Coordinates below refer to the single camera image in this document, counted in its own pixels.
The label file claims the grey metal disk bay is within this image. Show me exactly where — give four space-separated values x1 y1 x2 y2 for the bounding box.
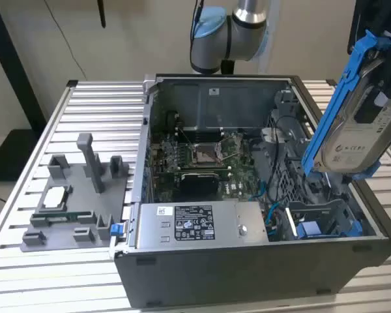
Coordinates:
250 89 362 236

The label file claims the black RAM slot block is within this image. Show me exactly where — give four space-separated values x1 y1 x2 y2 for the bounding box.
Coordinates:
175 126 225 143

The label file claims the green motherboard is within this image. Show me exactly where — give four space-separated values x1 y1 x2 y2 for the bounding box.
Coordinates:
148 130 265 203

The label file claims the CPU socket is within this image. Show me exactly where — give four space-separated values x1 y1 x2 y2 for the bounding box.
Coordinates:
188 142 225 166

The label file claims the black graphics card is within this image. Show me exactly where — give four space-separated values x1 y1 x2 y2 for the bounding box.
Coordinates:
154 169 232 201

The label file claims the silver power supply unit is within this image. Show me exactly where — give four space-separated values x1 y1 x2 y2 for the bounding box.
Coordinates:
135 200 270 248

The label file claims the black open PC case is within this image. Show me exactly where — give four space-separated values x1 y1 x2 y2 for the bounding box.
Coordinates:
109 73 391 309

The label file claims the black antenna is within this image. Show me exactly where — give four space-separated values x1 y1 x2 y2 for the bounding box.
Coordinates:
96 0 107 29

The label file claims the grey parts rack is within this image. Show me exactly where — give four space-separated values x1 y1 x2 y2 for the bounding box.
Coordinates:
20 132 130 254

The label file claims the green RAM stick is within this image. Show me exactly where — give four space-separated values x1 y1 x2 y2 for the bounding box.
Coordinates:
35 211 97 223

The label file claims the silver CPU chip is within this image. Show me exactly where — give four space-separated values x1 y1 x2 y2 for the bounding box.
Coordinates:
42 186 68 209

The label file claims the black stand with base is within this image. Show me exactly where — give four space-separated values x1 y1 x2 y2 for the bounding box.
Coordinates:
0 0 48 182

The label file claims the long black case wire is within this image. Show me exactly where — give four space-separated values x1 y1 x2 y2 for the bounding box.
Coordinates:
267 115 302 205

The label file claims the blue data wire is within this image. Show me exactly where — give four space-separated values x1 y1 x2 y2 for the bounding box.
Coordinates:
250 181 283 235

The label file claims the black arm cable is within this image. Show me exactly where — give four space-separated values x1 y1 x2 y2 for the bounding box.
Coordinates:
190 0 205 66

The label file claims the thin black wall cable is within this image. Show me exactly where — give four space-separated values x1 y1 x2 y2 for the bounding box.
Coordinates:
44 0 89 81

